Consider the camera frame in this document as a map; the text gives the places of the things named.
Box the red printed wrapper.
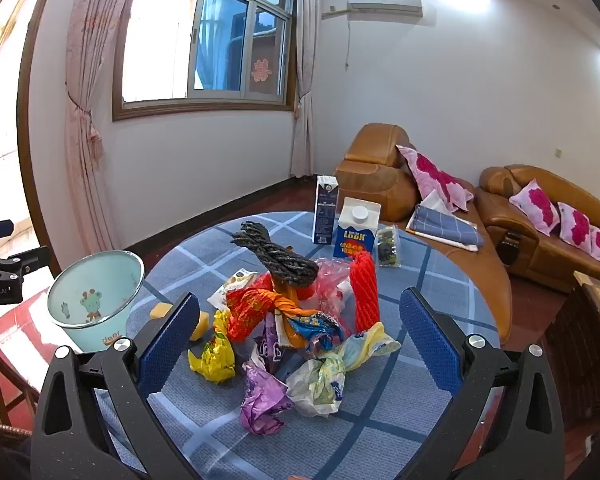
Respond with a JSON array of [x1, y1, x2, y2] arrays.
[[225, 287, 301, 343]]

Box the dark blue milk carton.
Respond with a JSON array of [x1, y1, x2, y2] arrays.
[[312, 175, 341, 246]]

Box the white air conditioner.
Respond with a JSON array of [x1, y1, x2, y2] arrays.
[[347, 0, 424, 17]]

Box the long pink curtain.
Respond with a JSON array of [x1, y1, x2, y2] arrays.
[[65, 0, 146, 253]]

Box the dark grey rope bundle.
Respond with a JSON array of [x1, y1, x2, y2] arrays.
[[230, 220, 321, 288]]

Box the long orange packet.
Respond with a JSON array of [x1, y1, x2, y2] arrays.
[[271, 272, 316, 351]]

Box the brown leather armchair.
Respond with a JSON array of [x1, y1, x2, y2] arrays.
[[334, 122, 513, 346]]

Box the white snack packet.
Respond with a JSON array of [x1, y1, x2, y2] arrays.
[[207, 269, 261, 311]]

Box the pile of wrappers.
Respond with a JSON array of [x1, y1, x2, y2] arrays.
[[286, 322, 402, 417]]

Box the clear bag of dark snacks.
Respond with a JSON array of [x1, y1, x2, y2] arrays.
[[374, 225, 402, 268]]

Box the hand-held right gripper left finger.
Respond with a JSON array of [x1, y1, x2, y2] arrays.
[[30, 291, 203, 480]]

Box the blue and yellow wrapper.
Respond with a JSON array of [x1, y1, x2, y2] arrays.
[[280, 310, 346, 356]]

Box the white paper sheet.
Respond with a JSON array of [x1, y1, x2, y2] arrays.
[[419, 189, 448, 212]]

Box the purple wrapper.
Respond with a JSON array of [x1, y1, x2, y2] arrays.
[[240, 322, 295, 436]]

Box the dark wooden coffee table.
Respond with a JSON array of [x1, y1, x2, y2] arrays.
[[545, 270, 600, 426]]

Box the red foam fruit net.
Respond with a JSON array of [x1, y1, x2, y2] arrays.
[[349, 251, 381, 335]]

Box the blue plaid tablecloth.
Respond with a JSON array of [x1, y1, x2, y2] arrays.
[[92, 210, 501, 480]]

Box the wooden framed window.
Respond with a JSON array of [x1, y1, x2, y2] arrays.
[[112, 0, 301, 122]]

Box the folded blue plaid cloth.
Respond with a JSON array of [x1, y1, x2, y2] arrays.
[[406, 205, 485, 251]]

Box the pink translucent plastic bag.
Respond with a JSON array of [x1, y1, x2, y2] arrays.
[[312, 257, 353, 328]]

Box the blue carton with white cap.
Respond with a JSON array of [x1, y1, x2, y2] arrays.
[[333, 197, 383, 261]]

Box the narrow pink curtain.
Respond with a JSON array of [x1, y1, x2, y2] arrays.
[[288, 0, 326, 178]]

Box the brown balcony door frame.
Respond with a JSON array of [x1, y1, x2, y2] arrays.
[[0, 0, 61, 271]]

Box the light teal cartoon trash bin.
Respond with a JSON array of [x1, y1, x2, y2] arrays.
[[46, 250, 146, 353]]

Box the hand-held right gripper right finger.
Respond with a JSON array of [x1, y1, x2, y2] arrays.
[[399, 286, 566, 480]]

